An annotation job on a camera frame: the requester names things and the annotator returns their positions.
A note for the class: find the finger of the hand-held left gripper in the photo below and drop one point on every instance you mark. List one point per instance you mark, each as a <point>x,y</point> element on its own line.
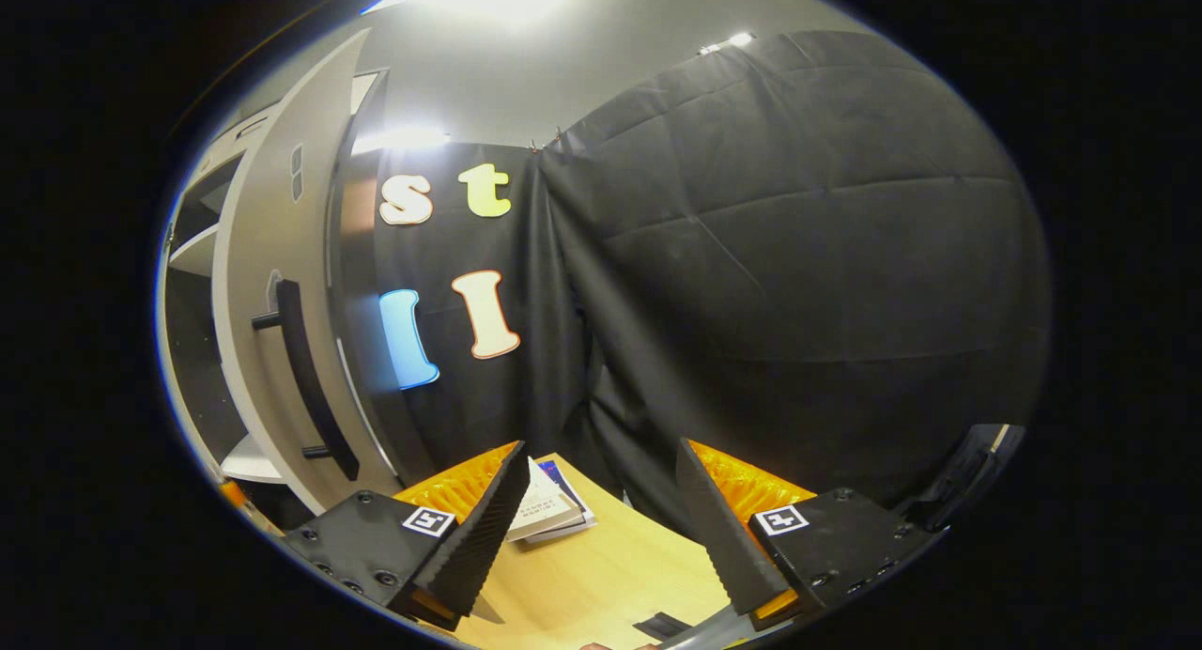
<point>234,494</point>

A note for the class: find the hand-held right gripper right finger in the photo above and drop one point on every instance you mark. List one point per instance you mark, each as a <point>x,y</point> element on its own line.
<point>718,528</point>

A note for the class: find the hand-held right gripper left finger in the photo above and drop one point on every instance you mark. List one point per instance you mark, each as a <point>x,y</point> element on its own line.
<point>484,528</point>

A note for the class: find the white cabinet door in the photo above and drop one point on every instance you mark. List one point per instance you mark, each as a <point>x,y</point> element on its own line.
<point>268,227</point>

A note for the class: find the white cabinet shelf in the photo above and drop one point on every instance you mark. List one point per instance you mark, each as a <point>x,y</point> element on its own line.
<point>197,254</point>

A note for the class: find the white cabinet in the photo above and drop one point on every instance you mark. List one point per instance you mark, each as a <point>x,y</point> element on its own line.
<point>352,255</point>

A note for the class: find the blue book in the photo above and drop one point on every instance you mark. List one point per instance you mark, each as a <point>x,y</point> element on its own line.
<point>575,490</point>

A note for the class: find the small black object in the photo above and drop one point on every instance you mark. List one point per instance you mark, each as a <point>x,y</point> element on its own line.
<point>662,626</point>

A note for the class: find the black backdrop cloth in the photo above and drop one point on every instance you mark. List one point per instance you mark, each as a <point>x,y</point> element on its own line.
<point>798,255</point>
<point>526,255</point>

